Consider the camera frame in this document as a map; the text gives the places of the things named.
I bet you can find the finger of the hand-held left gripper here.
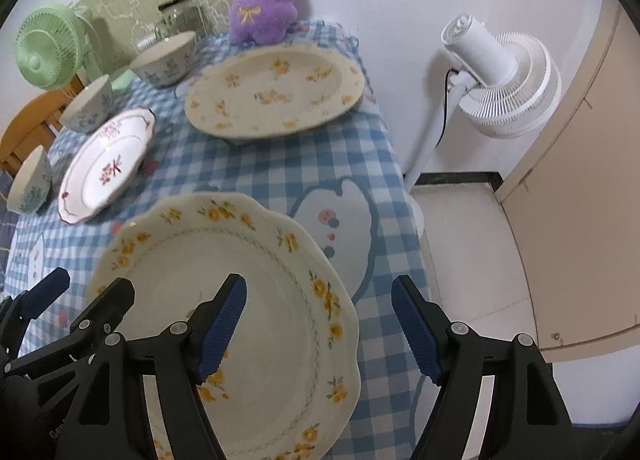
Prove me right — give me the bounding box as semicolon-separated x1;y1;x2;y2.
0;267;71;366
5;277;137;460

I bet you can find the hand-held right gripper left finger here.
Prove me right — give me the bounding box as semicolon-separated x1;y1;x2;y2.
122;273;248;460

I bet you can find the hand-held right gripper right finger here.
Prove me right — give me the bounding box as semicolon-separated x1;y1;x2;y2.
391;275;588;460

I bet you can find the scalloped yellow floral plate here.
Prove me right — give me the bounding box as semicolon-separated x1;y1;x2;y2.
85;191;361;460

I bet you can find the cream bowl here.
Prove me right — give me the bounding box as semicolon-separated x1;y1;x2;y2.
6;145;53;216

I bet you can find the pink floral plate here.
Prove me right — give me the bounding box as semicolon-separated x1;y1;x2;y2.
57;107;157;225

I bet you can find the wooden bed headboard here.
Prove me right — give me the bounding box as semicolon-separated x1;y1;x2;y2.
0;75;86;176

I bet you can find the blue floral ceramic bowl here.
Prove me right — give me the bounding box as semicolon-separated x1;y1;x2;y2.
59;75;114;135
130;31;197;88

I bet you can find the blue checkered tablecloth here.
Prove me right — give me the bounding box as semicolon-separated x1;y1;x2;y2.
0;17;431;460

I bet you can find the beige door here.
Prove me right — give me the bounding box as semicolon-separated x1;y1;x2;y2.
495;0;640;366

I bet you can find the green desk fan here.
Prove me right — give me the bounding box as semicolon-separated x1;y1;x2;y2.
16;2;108;91

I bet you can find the deep yellow floral plate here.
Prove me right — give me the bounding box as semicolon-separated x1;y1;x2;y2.
184;46;366;141

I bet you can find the white standing fan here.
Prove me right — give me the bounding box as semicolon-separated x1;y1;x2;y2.
405;14;563;191

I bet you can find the glass jar with black lid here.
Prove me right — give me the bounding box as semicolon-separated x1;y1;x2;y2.
155;0;201;38

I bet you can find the black fan cable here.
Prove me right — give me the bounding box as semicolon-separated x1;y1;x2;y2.
435;67;461;148

